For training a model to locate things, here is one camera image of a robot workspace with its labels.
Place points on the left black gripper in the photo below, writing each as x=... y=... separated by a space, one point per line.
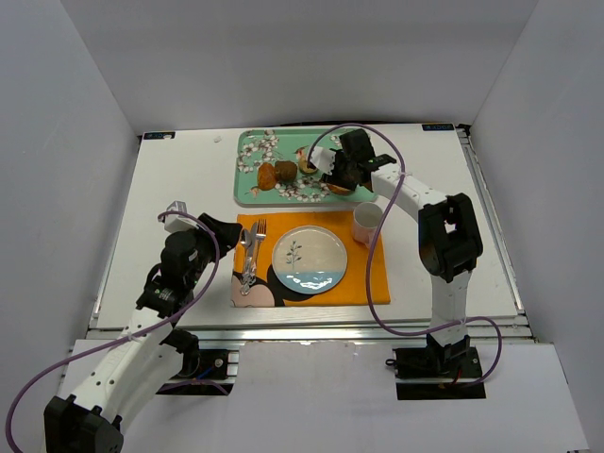
x=208 y=235

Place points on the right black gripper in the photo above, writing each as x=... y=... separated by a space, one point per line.
x=341 y=166

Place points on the round tan bread bun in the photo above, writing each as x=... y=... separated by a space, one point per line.
x=306 y=168

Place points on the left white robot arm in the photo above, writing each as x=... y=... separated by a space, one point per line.
x=151 y=349

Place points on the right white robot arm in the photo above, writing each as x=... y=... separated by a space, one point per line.
x=449 y=241

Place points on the sliced brown bread loaf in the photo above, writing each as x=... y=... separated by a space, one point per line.
x=339 y=190

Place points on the orange-brown bread roll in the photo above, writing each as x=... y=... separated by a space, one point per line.
x=266 y=177

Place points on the silver spoon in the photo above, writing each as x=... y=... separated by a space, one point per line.
x=246 y=241

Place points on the silver fork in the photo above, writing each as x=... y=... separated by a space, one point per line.
x=259 y=231

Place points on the silver knife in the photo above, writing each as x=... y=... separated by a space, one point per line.
x=253 y=231

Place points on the pink mug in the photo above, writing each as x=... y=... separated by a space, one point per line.
x=366 y=218

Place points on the orange cartoon placemat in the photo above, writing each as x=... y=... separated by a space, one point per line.
x=269 y=292

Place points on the dark chocolate muffin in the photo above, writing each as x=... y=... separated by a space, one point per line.
x=285 y=171

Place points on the green floral tray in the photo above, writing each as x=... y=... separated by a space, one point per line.
x=256 y=146

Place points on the right blue table label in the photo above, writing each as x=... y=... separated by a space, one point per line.
x=438 y=127

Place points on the blue table label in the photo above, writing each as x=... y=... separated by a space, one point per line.
x=438 y=127
x=159 y=135

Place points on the blue and white plate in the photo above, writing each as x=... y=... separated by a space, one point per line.
x=309 y=260

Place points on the left blue table label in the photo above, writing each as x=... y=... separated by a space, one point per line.
x=159 y=135

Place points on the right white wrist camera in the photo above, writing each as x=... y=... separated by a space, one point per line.
x=322 y=159

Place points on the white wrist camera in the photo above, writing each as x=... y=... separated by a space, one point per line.
x=322 y=159
x=174 y=221

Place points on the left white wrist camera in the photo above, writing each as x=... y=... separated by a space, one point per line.
x=174 y=221

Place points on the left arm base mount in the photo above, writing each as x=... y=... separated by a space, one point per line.
x=215 y=375

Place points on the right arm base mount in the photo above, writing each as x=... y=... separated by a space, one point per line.
x=420 y=376

